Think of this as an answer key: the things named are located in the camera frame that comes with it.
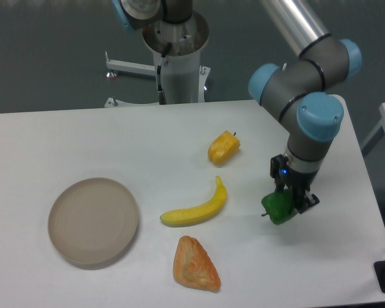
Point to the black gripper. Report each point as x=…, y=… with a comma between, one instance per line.
x=298, y=181

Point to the orange toy croissant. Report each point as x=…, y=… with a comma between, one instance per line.
x=193, y=268

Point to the beige round plate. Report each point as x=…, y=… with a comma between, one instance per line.
x=93, y=223

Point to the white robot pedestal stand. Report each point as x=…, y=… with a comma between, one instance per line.
x=176, y=48

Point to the yellow toy banana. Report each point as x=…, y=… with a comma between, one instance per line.
x=200, y=213

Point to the yellow toy pepper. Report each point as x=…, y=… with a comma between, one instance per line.
x=223, y=148

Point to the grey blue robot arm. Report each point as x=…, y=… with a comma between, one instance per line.
x=295, y=96

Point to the green toy pepper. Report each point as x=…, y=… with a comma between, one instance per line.
x=279, y=206

